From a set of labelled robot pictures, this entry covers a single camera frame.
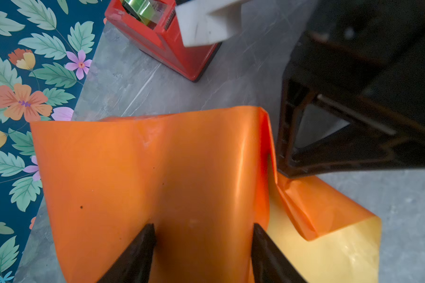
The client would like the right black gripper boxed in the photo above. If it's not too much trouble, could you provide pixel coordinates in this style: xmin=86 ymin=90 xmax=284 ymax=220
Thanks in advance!
xmin=276 ymin=1 xmax=425 ymax=178

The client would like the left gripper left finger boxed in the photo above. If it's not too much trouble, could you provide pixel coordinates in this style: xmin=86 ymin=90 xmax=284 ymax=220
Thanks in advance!
xmin=97 ymin=224 xmax=157 ymax=283

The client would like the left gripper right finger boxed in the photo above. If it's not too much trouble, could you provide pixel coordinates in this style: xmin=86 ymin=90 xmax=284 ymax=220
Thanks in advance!
xmin=251 ymin=224 xmax=307 ymax=283

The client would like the yellow wrapping paper sheet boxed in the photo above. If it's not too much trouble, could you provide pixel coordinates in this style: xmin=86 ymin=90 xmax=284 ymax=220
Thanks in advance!
xmin=31 ymin=106 xmax=381 ymax=283

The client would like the red tape dispenser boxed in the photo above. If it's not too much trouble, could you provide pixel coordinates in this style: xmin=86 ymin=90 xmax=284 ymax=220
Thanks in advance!
xmin=105 ymin=0 xmax=221 ymax=82

